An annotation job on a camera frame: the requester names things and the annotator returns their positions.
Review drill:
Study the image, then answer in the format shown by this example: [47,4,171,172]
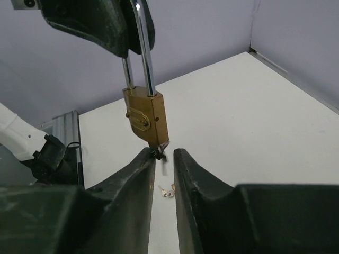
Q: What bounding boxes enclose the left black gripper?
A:
[12,0,128,58]

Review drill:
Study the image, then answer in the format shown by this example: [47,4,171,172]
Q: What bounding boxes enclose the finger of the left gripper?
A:
[124,0,156,55]

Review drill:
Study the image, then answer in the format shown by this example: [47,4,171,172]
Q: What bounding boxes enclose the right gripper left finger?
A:
[1,148,156,253]

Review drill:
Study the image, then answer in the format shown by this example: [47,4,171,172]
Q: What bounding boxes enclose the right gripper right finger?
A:
[173,149,338,253]

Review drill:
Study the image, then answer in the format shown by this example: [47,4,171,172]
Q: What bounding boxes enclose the silver keys of padlock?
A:
[158,185,175,198]

